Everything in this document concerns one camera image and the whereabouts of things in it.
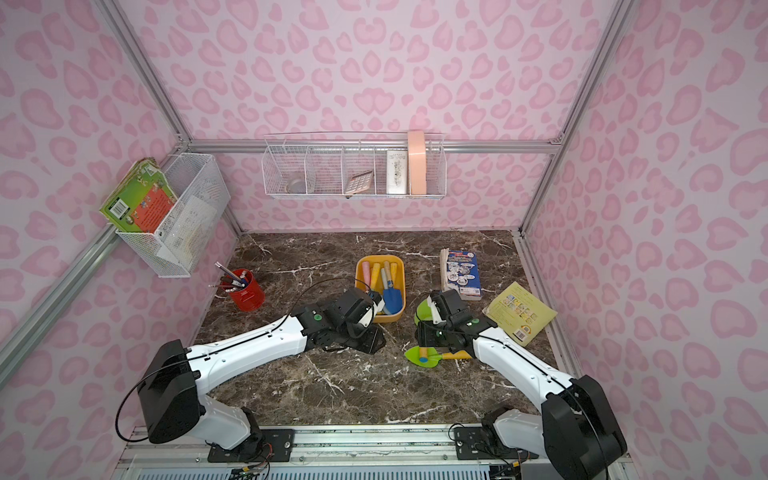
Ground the round green trowel yellow handle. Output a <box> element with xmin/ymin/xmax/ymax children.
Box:
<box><xmin>405</xmin><ymin>346</ymin><xmax>471</xmax><ymax>368</ymax></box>

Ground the blue shovel wooden handle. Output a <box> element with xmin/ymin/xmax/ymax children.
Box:
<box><xmin>381</xmin><ymin>261</ymin><xmax>403</xmax><ymax>315</ymax></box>

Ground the purple shovel pink handle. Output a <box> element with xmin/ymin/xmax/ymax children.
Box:
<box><xmin>360</xmin><ymin>260</ymin><xmax>371</xmax><ymax>291</ymax></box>

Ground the green pointed trowel yellow handle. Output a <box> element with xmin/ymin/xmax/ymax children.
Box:
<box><xmin>369</xmin><ymin>262</ymin><xmax>381</xmax><ymax>291</ymax></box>

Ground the narrow green trowel yellow handle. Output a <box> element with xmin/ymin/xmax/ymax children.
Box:
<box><xmin>414</xmin><ymin>297</ymin><xmax>433</xmax><ymax>325</ymax></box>

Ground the small yellow shovel yellow handle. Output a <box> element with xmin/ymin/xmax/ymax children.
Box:
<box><xmin>388</xmin><ymin>262</ymin><xmax>399</xmax><ymax>288</ymax></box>

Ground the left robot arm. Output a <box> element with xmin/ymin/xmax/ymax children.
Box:
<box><xmin>136</xmin><ymin>288</ymin><xmax>386</xmax><ymax>459</ymax></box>

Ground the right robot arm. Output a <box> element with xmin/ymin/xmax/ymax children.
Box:
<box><xmin>414</xmin><ymin>290</ymin><xmax>628</xmax><ymax>479</ymax></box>

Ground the yellow plastic storage box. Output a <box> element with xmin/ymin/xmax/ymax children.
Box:
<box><xmin>354</xmin><ymin>254</ymin><xmax>406</xmax><ymax>324</ymax></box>

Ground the white box in shelf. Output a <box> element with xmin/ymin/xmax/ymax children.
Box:
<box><xmin>386</xmin><ymin>150</ymin><xmax>408</xmax><ymax>195</ymax></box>

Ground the pink box in shelf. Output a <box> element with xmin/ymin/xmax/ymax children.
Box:
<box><xmin>408</xmin><ymin>130</ymin><xmax>427</xmax><ymax>196</ymax></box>

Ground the thick blue cover book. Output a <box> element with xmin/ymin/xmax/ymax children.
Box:
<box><xmin>440</xmin><ymin>249</ymin><xmax>482</xmax><ymax>301</ymax></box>

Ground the yellow green booklet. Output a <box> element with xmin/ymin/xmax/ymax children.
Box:
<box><xmin>483</xmin><ymin>282</ymin><xmax>557</xmax><ymax>347</ymax></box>

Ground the red pen cup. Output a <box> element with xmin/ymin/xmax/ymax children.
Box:
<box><xmin>215</xmin><ymin>262</ymin><xmax>265</xmax><ymax>312</ymax></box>

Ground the small calculator in shelf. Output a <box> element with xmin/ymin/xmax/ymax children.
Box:
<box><xmin>343</xmin><ymin>170</ymin><xmax>374</xmax><ymax>197</ymax></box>

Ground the round metal tin in shelf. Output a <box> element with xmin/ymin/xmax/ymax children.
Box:
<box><xmin>284</xmin><ymin>175</ymin><xmax>307</xmax><ymax>195</ymax></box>

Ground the white paper in basket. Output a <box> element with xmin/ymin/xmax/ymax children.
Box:
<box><xmin>157</xmin><ymin>196</ymin><xmax>216</xmax><ymax>270</ymax></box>

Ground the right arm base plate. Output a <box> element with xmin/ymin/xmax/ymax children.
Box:
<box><xmin>448</xmin><ymin>424</ymin><xmax>518</xmax><ymax>461</ymax></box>

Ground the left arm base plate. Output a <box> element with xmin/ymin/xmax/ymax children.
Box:
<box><xmin>207</xmin><ymin>428</ymin><xmax>296</xmax><ymax>464</ymax></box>

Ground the white wire shelf back wall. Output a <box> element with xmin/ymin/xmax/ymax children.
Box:
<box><xmin>262</xmin><ymin>132</ymin><xmax>447</xmax><ymax>199</ymax></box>

